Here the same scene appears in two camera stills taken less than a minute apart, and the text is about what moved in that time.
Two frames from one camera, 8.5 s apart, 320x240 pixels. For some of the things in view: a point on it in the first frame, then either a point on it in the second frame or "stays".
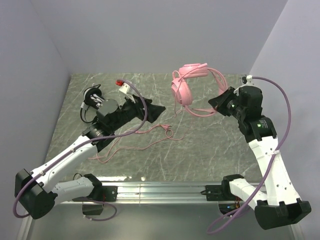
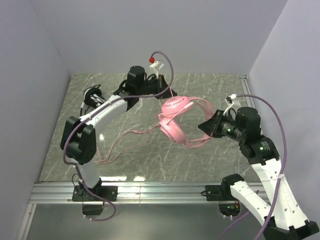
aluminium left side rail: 24,228 stays
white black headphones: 93,97 stays
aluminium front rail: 165,192 stays
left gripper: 145,110 → 161,85
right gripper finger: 227,103 → 213,126
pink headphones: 181,87 → 170,124
